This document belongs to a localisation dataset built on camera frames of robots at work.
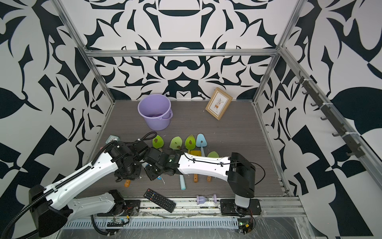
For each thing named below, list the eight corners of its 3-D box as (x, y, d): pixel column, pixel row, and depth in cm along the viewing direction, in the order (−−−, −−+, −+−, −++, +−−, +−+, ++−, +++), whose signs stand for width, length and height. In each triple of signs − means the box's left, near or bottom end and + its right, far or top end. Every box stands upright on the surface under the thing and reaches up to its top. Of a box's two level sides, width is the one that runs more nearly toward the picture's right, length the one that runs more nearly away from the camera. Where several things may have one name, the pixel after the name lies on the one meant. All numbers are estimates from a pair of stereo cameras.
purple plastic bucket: (141, 133, 103) (134, 117, 89) (147, 111, 116) (141, 94, 102) (171, 133, 103) (168, 117, 90) (173, 111, 116) (171, 94, 102)
